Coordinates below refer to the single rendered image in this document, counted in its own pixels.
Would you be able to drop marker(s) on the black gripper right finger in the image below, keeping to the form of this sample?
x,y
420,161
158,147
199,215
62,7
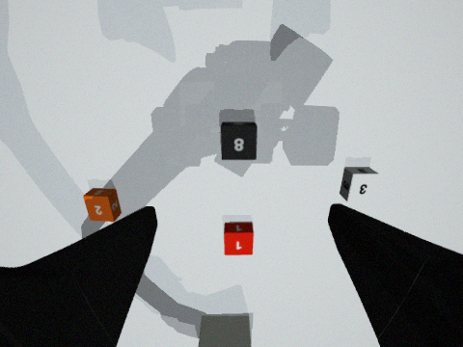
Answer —
x,y
412,290

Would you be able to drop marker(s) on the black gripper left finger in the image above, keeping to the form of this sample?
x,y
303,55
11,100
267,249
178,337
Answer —
x,y
78,296

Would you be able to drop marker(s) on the red block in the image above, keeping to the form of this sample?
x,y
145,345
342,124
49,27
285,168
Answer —
x,y
238,239

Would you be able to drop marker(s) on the orange block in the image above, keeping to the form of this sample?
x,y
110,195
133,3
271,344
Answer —
x,y
103,205

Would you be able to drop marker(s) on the black block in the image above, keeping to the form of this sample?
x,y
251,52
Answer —
x,y
239,140

